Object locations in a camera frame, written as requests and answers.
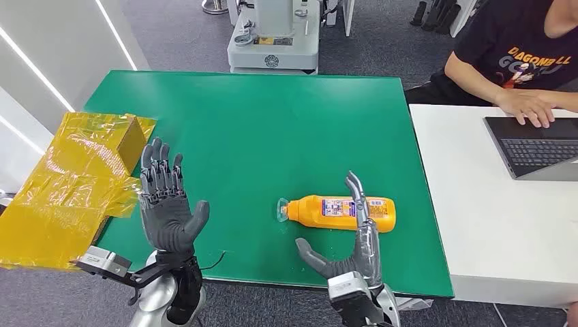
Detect metal chair base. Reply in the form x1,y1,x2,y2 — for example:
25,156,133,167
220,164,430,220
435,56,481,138
200,0,230,15

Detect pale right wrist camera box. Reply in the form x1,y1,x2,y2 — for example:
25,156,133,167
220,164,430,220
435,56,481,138
327,270,384,327

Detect black cable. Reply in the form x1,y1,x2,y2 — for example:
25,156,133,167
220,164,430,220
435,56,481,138
200,251,227,272

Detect dark grey laptop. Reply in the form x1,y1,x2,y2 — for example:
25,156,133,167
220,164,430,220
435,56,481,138
483,116,578,183

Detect person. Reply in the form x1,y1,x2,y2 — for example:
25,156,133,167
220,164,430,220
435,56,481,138
404,0,578,130

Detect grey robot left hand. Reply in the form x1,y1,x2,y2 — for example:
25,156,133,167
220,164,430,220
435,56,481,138
138,137,211,253

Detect white table foot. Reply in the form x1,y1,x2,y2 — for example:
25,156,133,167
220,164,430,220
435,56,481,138
396,296,434,313

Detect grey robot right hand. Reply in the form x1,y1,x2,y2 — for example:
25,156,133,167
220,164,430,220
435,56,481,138
295,170,384,289

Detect white desk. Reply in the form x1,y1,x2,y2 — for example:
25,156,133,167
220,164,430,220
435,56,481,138
408,104,578,311

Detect green table mat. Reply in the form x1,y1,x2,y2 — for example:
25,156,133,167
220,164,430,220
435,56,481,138
83,69,455,299

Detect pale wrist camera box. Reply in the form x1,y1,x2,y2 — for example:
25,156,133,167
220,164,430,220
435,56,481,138
327,270,384,327
72,245,168,308

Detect yellow plastic film sheet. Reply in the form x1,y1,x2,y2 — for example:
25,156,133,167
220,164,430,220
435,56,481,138
0,112,157,272

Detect black objects by wall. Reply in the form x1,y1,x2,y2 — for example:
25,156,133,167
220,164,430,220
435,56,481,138
409,0,462,36

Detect person's right hand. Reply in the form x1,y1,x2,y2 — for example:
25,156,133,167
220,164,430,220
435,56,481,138
493,88,558,129

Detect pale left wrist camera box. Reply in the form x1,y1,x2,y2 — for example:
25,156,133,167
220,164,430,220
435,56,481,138
72,245,168,308

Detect white furniture post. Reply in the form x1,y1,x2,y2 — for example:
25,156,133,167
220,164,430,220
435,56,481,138
324,0,356,38

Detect orange detergent bottle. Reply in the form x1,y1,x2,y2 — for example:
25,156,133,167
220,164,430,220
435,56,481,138
276,194,397,234

